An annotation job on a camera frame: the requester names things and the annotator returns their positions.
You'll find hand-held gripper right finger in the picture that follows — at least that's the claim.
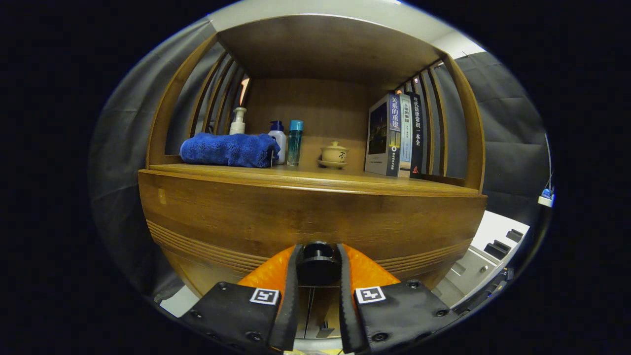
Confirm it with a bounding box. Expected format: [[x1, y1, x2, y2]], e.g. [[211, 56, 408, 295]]
[[337, 243, 461, 355]]

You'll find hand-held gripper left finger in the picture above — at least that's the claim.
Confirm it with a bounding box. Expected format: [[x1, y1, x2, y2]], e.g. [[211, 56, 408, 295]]
[[178, 244, 302, 353]]

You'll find black round drawer knob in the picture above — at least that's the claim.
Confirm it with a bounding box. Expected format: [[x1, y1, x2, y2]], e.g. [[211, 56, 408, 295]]
[[298, 242, 342, 286]]

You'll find wooden drawer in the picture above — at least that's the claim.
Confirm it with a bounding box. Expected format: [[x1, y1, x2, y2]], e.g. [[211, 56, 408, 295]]
[[139, 173, 488, 296]]

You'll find wooden cabinet door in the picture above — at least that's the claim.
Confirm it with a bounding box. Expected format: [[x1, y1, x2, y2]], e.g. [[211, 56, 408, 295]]
[[165, 249, 314, 341], [312, 269, 444, 338]]

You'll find wooden countertop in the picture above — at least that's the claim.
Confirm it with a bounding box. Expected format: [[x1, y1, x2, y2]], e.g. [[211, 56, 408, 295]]
[[138, 163, 489, 198]]

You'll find wooden cabinet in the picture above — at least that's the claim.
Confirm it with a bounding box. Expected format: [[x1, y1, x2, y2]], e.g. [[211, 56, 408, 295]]
[[138, 14, 489, 341]]

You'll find beige lidded teacup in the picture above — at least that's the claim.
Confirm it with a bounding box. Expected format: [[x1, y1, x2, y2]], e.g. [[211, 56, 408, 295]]
[[317, 141, 350, 170]]

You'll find clear teal bottle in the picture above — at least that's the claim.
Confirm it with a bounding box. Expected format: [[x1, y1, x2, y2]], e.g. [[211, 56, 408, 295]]
[[287, 120, 304, 167]]

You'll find white bottle with blue cap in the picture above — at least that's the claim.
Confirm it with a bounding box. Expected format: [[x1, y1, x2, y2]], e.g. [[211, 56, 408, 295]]
[[268, 121, 288, 165]]

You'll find white box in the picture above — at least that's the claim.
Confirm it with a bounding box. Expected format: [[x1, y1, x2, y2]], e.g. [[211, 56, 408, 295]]
[[434, 211, 530, 309]]

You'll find blue towel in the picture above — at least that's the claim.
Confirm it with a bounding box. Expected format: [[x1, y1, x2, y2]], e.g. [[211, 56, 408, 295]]
[[179, 132, 280, 169]]

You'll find book with blue spine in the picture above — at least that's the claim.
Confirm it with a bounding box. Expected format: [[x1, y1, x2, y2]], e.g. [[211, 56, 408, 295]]
[[365, 94, 402, 177]]

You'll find book with white spine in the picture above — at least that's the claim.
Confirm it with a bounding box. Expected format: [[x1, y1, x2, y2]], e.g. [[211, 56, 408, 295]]
[[398, 94, 414, 178]]

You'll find white pump bottle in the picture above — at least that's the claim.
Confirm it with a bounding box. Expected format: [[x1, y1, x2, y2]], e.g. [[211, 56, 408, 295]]
[[229, 107, 247, 135]]

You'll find book with black spine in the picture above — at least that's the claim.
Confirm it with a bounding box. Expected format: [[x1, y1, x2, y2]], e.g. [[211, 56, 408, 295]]
[[409, 92, 424, 179]]

